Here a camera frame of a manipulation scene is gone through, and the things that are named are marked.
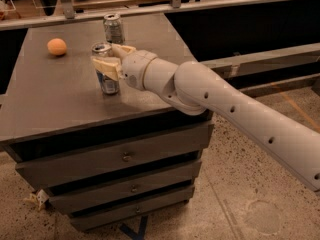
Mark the silver blue redbull can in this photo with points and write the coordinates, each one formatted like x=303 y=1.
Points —
x=105 y=65

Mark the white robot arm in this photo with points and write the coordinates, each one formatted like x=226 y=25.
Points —
x=193 y=88

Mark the grey drawer cabinet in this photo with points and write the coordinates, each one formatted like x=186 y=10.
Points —
x=54 y=107

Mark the middle grey drawer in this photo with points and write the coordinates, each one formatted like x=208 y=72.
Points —
x=98 y=195

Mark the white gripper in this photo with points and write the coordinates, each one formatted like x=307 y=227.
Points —
x=135 y=69

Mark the orange ball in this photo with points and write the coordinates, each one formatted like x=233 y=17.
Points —
x=57 y=47

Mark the top grey drawer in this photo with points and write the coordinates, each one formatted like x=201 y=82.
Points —
x=58 y=170

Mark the silver upright soda can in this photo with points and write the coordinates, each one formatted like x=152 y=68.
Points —
x=113 y=28

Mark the yellow white floor scrap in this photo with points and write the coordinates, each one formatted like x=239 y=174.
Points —
x=39 y=198

